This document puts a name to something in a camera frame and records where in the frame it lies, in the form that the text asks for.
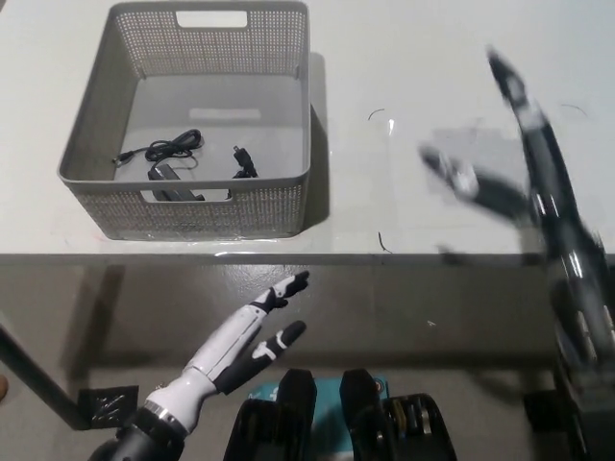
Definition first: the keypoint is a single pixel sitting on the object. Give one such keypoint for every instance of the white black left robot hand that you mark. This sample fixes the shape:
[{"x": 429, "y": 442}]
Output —
[{"x": 226, "y": 355}]

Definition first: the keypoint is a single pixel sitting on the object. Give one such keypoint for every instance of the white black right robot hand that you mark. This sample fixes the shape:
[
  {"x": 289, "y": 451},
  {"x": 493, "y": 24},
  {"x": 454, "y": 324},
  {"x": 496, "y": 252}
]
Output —
[{"x": 552, "y": 192}]

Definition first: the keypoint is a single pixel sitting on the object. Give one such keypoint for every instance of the grey perforated plastic basket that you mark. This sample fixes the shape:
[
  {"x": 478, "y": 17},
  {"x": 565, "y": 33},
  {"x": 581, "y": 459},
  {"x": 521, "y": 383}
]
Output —
[{"x": 269, "y": 211}]

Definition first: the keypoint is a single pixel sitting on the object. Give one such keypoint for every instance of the black metal table leg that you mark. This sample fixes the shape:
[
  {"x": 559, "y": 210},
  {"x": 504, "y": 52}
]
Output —
[{"x": 43, "y": 384}]

